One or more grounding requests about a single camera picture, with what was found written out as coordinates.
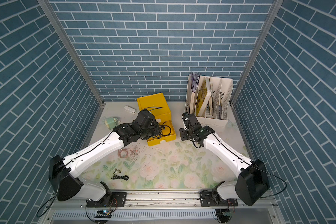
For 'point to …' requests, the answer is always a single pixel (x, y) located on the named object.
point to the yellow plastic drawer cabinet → (156, 103)
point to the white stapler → (129, 109)
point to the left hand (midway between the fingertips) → (165, 129)
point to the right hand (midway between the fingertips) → (184, 132)
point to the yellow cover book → (203, 92)
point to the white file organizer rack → (208, 99)
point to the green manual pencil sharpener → (111, 122)
